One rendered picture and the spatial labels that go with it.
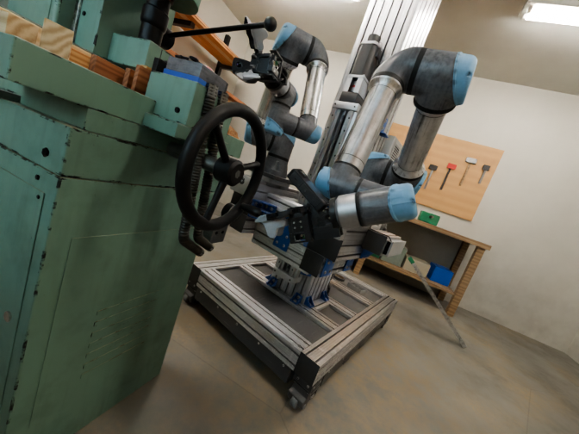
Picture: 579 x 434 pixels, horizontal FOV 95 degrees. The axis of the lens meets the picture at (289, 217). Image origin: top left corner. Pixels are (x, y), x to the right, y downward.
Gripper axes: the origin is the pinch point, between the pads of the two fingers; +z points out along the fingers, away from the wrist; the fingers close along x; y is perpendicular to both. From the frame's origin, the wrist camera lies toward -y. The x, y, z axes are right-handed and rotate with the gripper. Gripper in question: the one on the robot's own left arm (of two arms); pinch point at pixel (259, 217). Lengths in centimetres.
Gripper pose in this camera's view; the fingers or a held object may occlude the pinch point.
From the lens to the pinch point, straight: 67.0
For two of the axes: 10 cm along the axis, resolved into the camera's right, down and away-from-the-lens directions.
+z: -9.0, 1.6, 4.0
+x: 3.9, -0.8, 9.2
